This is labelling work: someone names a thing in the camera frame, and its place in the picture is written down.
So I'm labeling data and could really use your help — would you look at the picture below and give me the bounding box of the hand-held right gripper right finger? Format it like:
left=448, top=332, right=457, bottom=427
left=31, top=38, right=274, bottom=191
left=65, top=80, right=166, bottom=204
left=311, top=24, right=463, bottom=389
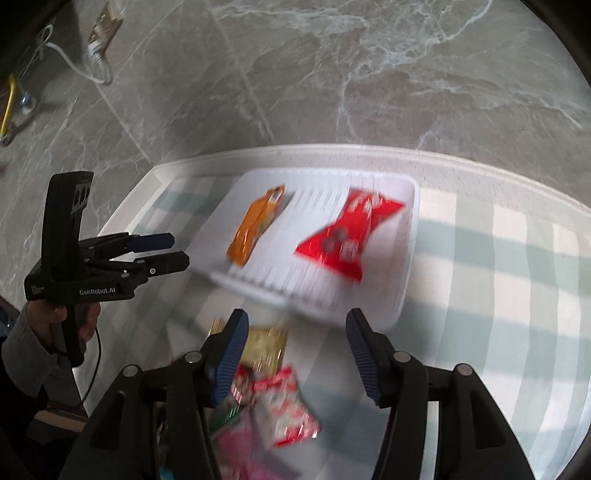
left=345, top=308, right=536, bottom=480

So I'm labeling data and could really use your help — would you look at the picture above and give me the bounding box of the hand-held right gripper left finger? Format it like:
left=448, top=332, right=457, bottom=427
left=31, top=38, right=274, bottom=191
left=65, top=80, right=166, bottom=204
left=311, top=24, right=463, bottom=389
left=58, top=308, right=250, bottom=480

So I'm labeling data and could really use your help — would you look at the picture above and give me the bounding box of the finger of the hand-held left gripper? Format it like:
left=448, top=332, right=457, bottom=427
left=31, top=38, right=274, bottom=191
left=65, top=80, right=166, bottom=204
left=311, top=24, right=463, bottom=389
left=83, top=251, right=190, bottom=289
left=79, top=232, right=175, bottom=262

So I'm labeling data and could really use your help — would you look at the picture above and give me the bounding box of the red triangle-pattern snack packet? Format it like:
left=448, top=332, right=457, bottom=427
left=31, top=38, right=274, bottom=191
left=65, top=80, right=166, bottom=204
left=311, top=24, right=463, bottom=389
left=230, top=366, right=257, bottom=408

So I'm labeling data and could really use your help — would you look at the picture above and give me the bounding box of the gold snack packet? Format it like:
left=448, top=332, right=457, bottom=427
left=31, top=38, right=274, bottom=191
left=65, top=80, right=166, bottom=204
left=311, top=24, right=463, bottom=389
left=210, top=318, right=290, bottom=373

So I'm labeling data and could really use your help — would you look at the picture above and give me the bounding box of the green clear seed packet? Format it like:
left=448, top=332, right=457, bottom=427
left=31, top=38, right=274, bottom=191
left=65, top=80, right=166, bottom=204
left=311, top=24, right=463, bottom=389
left=207, top=396, right=245, bottom=435

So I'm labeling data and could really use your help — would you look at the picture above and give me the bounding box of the red white fruit-print packet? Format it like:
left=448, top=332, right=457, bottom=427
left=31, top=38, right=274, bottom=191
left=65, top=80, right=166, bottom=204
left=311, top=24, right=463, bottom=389
left=252, top=366, right=322, bottom=449

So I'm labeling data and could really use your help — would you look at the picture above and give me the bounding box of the orange snack packet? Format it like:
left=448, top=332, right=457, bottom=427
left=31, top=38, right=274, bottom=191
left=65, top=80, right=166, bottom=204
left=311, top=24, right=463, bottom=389
left=226, top=184, right=286, bottom=268

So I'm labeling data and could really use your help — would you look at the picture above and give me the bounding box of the white ribbed plastic tray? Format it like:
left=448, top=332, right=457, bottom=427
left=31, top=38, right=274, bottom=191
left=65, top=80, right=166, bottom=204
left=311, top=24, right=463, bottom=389
left=191, top=167, right=420, bottom=331

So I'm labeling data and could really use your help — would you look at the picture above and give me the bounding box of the person's left forearm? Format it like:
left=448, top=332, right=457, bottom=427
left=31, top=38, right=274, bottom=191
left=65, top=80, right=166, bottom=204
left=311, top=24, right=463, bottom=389
left=0, top=318, right=70, bottom=403

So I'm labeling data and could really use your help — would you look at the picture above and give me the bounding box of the person's left hand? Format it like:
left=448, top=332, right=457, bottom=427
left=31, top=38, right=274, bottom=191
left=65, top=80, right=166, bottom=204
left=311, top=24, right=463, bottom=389
left=25, top=303, right=102, bottom=354

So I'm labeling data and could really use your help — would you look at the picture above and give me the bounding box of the blue cloth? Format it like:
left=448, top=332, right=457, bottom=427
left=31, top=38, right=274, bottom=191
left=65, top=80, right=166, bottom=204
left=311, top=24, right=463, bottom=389
left=0, top=298, right=20, bottom=334

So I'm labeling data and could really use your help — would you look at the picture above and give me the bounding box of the yellow pipe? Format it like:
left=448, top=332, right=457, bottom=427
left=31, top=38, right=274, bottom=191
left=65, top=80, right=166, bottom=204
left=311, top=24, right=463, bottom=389
left=0, top=73, right=20, bottom=147

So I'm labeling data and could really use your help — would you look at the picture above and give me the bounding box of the white table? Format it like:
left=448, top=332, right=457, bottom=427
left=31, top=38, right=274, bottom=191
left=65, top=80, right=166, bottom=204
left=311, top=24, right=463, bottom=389
left=71, top=143, right=591, bottom=480

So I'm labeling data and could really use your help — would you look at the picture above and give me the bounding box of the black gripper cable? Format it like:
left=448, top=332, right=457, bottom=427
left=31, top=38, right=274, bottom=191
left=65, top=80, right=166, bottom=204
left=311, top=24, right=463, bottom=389
left=79, top=331, right=104, bottom=403

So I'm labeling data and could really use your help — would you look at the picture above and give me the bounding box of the white power cable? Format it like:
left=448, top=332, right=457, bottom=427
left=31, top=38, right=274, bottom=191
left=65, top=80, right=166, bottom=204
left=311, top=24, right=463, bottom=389
left=27, top=25, right=114, bottom=85

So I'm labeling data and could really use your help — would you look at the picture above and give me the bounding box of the gold wall socket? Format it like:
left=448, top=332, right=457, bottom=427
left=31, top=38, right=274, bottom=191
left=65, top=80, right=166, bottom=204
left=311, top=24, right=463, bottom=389
left=85, top=0, right=126, bottom=51

